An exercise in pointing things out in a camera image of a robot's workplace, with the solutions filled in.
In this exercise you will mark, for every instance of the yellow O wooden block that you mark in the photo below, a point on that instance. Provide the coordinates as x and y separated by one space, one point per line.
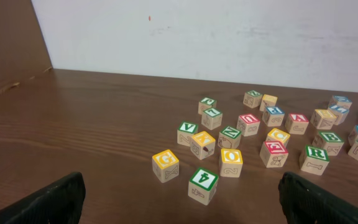
230 163

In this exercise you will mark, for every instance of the yellow G wooden block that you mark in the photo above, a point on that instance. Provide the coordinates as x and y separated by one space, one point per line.
165 165

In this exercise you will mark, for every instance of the red E wooden block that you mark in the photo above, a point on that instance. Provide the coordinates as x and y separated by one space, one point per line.
273 154

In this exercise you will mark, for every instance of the yellow wooden block near Z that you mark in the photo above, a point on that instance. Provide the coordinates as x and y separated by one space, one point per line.
267 101

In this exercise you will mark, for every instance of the blue P wooden block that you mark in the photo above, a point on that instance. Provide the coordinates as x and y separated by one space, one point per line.
273 116

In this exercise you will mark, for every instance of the brown cardboard panel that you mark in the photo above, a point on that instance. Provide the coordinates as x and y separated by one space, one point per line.
23 52

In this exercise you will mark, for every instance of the green 4 wooden block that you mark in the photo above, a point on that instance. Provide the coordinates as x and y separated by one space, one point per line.
202 185

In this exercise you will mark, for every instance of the green R wooden block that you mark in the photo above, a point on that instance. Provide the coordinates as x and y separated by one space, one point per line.
313 160

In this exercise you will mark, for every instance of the green V wooden block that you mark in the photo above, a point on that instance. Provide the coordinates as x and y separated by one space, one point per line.
185 131

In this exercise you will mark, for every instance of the yellow C wooden block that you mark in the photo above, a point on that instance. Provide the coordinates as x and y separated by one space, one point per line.
278 135

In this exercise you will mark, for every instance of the green B wooden block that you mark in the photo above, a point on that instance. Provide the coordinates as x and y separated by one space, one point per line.
329 141

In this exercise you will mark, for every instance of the green 7 wooden block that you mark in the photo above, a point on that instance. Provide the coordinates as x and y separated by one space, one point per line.
211 118

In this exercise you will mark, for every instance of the blue D wooden block top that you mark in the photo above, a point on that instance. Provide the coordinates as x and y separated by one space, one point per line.
342 101

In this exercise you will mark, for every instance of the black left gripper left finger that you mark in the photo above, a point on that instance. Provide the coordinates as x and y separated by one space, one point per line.
59 202

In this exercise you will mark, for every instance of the yellow K wooden block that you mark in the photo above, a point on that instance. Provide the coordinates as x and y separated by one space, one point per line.
202 145

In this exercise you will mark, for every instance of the yellow S wooden block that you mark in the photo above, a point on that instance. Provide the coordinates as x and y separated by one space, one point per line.
323 119

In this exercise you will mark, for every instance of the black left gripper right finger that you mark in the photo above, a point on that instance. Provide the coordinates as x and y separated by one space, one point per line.
304 202

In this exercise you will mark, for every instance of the green J wooden block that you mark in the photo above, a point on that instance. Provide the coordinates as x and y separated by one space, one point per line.
206 103

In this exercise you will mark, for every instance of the green Z wooden block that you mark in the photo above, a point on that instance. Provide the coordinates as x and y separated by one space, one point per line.
252 98

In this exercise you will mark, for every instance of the red A wooden block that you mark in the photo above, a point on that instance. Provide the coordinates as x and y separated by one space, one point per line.
296 123

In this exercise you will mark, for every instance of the green N wooden block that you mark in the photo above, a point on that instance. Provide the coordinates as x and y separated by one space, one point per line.
229 138

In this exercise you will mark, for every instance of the blue L wooden block upper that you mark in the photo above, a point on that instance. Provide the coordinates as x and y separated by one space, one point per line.
340 112

